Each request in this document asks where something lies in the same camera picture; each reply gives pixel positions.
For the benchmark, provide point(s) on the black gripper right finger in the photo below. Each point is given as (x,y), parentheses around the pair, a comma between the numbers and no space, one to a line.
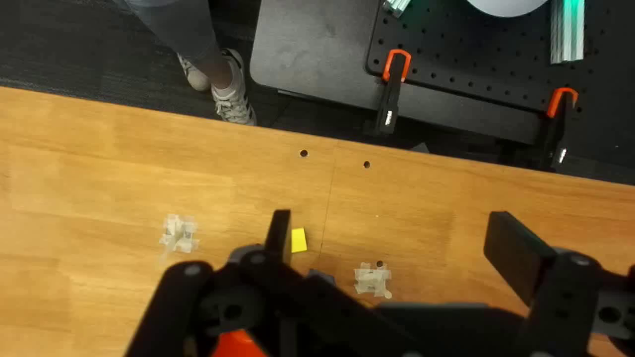
(569,299)

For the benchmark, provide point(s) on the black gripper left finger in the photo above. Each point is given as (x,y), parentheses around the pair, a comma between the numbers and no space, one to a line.
(192,310)

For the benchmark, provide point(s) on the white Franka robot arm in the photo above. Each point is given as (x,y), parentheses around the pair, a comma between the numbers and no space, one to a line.
(507,5)

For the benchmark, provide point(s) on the clear tape patch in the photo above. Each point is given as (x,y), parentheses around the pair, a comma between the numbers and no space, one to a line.
(178,235)
(372,281)

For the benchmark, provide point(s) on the yellow foam block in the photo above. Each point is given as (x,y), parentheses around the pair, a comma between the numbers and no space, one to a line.
(301,241)

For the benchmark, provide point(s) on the orange black bar clamp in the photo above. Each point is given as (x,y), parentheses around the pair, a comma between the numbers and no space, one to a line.
(559,126)
(392,92)

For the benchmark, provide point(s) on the black perforated mounting board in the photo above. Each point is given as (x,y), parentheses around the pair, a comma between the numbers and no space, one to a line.
(477,53)

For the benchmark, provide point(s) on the long aluminium extrusion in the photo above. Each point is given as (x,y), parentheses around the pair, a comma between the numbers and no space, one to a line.
(569,31)

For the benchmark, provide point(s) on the person in jeans, white sneakers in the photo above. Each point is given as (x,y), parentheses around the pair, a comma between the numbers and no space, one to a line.
(182,31)

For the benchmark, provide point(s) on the black cart top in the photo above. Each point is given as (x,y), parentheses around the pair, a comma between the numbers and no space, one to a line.
(311,47)

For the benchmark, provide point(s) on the short aluminium extrusion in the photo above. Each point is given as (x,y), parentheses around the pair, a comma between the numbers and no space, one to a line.
(398,5)

